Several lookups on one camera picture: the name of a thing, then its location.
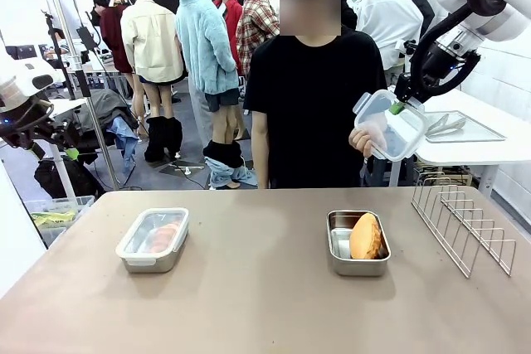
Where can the mannequin in maroon sweater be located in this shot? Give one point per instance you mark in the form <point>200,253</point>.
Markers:
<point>112,35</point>

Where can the mannequin in cream jacket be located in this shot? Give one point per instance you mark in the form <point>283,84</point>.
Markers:
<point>149,39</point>

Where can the rectangular stainless steel container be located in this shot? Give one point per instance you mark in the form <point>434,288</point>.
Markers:
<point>166,260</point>
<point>361,267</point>

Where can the long ridged golden bread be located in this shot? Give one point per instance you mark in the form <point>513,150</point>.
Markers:
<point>164,236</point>

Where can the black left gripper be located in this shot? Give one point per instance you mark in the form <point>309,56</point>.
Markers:
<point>20,126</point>

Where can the person's left hand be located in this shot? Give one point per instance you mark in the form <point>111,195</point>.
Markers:
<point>361,138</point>

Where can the metal serving tongs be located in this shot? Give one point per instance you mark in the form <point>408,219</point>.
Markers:
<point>446,122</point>

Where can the clear plastic snap lid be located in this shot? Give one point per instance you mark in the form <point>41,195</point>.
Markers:
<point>137,242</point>
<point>394,134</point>

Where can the flat mannequin base plate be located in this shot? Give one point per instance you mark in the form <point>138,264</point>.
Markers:
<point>186,169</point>

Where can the mannequin in black jacket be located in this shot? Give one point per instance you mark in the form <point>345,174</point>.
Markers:
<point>349,14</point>

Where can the mannequin in white shirt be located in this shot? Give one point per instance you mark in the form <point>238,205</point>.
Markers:
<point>386,30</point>

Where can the perforated metal baking tray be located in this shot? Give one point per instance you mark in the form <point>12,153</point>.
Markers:
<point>477,134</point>

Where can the yellow green packets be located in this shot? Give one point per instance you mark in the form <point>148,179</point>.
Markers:
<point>54,218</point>

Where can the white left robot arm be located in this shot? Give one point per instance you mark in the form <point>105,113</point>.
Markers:
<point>25,76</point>

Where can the pile of grey blue clothes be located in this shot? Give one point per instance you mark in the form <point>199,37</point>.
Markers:
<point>108,109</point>

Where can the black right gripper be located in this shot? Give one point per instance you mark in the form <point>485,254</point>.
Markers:
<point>437,64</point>

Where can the person's right forearm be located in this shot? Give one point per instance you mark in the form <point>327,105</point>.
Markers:
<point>260,151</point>

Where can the mannequin in plaid hooded shirt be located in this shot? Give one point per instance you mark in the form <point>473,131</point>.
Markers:
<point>255,18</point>

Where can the person in black t-shirt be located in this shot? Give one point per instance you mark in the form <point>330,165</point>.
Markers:
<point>315,113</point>

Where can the stand with black device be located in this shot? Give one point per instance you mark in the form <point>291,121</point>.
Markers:
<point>85,37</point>

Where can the background person in black clothes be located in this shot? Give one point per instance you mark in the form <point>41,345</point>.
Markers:
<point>99,14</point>

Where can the seated person in white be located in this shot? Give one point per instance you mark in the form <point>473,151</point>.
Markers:
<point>61,45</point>

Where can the black bag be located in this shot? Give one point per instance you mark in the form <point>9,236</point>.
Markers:
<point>70,180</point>

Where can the oval golden bread loaf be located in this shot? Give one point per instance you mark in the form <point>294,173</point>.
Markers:
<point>365,238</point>

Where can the clear plastic storage bin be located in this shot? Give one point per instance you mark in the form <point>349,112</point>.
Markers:
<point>62,205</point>

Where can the mannequin in light blue fleece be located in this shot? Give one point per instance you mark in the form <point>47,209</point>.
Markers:
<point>203,47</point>

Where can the mannequin in red jacket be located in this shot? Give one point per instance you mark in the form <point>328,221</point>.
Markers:
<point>232,14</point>

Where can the slanted silver metal pole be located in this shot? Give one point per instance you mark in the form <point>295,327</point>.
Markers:
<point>104,151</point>

